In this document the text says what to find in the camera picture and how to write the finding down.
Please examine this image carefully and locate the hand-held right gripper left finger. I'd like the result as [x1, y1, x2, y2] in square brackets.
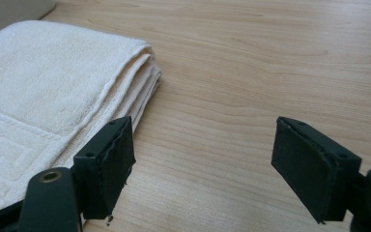
[72, 115, 136, 220]

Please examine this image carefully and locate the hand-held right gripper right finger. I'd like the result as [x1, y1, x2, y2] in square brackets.
[271, 116, 363, 224]

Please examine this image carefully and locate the white towel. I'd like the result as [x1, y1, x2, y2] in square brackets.
[0, 19, 162, 218]

